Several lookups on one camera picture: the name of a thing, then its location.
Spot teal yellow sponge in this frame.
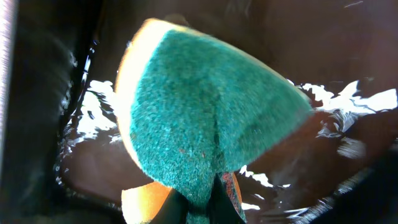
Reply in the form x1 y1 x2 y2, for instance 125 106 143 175
115 18 312 223

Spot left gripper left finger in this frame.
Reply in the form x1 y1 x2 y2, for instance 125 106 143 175
150 189 188 224

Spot black water tray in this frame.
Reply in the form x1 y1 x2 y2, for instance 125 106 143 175
1 1 397 223

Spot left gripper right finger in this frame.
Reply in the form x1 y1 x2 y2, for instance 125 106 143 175
208 175 245 224

